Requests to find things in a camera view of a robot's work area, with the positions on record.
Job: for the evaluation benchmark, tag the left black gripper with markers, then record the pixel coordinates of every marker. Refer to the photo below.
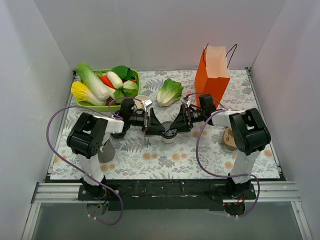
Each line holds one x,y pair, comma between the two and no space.
147,120

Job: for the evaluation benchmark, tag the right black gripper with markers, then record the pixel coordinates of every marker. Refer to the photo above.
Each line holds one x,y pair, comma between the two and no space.
187,118

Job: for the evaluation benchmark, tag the black plastic cup lid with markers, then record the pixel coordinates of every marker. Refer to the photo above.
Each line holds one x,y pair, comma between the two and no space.
168,133

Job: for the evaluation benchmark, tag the white paper coffee cup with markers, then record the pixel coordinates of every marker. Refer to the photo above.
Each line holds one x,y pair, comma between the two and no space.
167,140

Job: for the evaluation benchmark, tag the orange paper bag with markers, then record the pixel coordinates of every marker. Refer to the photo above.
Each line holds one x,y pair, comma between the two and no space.
213,74

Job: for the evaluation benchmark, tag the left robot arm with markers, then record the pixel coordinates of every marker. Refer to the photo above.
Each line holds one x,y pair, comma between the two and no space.
89,140

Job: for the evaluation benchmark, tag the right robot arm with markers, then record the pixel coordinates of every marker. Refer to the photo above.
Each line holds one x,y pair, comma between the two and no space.
250,135

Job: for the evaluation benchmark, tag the loose green lettuce head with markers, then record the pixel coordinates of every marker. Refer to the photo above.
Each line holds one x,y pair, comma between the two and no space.
170,92

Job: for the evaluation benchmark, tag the green bok choy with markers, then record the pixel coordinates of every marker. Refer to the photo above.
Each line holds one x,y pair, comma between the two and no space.
129,87

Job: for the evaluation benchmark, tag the brown cardboard cup carrier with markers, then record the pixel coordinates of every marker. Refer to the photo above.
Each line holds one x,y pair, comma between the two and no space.
228,139

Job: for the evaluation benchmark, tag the grey straw holder cup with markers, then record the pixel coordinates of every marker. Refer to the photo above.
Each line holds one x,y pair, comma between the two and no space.
106,152

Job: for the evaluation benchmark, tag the white radish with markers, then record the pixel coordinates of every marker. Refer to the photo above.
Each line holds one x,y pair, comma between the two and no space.
115,80

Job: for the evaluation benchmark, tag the green vegetable tray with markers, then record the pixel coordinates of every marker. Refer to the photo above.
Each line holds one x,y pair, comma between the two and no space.
114,106

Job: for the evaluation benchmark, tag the orange carrot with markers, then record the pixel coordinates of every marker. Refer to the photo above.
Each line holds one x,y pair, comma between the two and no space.
106,81

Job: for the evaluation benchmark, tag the napa cabbage green white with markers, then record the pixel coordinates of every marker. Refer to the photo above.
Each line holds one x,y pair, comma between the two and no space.
89,78

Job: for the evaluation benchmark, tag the yellow cabbage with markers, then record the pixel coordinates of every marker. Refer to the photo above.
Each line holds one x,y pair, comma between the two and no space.
82,93

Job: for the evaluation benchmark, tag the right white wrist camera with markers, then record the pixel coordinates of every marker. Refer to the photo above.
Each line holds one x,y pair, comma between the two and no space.
186,101

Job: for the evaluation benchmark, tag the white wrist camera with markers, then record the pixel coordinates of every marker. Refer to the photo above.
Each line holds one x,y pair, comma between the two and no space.
186,101
145,104

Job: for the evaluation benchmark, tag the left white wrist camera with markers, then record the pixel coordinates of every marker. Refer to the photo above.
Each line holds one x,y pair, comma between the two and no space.
145,104

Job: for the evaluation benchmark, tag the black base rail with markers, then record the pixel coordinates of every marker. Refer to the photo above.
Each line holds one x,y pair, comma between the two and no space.
176,194

